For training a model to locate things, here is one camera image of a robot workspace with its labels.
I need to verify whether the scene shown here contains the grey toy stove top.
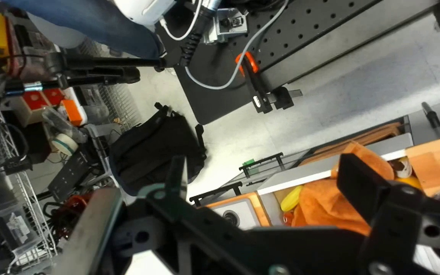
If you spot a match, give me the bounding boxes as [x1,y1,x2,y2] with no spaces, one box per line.
[214,195,263,230]

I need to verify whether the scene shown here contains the black backpack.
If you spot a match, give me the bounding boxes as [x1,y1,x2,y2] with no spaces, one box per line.
[107,102,210,195]

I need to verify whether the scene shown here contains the yellow toy banana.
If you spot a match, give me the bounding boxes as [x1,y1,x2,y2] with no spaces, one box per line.
[280,184,304,213]

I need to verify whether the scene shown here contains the orange towel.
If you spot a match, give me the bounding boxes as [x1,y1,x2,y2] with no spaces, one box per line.
[291,140,410,236]

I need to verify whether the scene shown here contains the orange-handled black clamp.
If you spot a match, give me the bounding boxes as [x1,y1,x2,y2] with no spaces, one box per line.
[234,48,295,114]

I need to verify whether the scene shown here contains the wooden play kitchen counter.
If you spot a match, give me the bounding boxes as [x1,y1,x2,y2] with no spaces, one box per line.
[199,120,440,230]

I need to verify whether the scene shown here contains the white cable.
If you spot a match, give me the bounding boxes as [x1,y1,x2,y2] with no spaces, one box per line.
[158,0,291,91]

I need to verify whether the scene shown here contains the black tripod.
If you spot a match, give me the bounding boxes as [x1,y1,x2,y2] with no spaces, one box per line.
[46,47,168,90]

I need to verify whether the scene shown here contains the black perforated table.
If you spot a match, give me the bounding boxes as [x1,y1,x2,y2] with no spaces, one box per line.
[156,0,385,126]

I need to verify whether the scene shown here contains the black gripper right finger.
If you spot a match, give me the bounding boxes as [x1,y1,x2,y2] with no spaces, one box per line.
[335,151,402,226]

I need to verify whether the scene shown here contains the white toy sink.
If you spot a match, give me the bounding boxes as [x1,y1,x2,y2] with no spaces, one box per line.
[256,146,410,197]

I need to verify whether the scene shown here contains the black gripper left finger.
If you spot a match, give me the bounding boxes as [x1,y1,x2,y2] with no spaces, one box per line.
[164,154,188,201]

